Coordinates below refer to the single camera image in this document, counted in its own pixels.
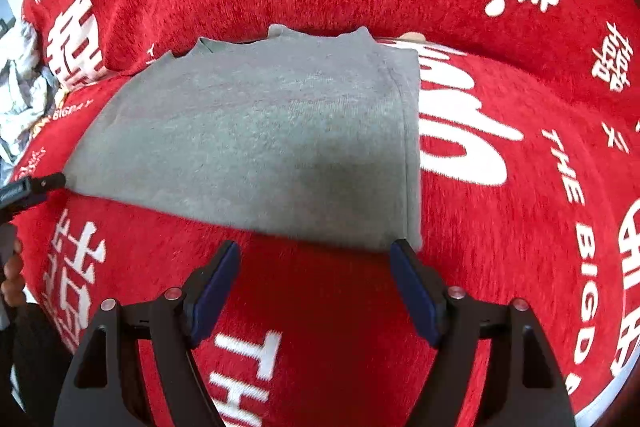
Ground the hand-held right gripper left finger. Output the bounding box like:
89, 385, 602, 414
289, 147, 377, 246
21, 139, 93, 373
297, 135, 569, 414
52, 239, 243, 427

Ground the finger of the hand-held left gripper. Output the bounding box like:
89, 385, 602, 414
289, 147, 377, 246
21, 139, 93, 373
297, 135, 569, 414
22, 173, 67, 204

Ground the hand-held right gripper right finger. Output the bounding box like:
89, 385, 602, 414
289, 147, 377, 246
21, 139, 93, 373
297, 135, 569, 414
390, 238, 576, 427

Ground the grey knit sweater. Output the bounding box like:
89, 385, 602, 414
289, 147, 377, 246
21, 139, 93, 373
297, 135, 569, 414
64, 24, 426, 254

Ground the person's left hand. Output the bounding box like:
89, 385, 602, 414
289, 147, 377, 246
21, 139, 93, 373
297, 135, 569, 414
0, 238, 26, 310

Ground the crumpled white grey cloth pile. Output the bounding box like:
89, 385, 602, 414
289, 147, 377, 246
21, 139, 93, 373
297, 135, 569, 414
0, 18, 62, 168

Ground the red printed sofa cover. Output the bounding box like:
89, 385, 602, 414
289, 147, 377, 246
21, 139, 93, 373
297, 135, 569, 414
10, 0, 640, 427

